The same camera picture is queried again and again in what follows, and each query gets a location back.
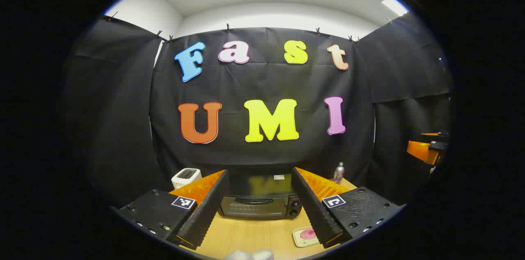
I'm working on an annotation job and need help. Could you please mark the black electric oven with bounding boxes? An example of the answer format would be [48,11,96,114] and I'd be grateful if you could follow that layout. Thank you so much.
[217,174,304,220]

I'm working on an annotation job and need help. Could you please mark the white toaster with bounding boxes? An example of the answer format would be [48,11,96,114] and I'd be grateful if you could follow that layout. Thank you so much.
[171,168,202,189]

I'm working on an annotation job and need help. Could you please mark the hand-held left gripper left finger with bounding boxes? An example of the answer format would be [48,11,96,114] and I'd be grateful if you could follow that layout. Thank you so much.
[113,170,230,251]

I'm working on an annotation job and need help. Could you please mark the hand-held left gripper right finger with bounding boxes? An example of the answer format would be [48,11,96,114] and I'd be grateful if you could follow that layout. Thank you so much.
[291,167,406,249]

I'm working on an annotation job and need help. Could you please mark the ceiling light panel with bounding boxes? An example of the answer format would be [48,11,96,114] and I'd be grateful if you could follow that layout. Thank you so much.
[381,0,409,16]

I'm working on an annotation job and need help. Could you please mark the cream plate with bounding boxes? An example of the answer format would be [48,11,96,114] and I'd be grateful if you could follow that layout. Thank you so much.
[292,226,320,248]

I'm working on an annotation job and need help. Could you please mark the silver spray bottle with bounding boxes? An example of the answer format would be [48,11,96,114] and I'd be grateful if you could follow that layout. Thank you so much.
[333,162,345,185]

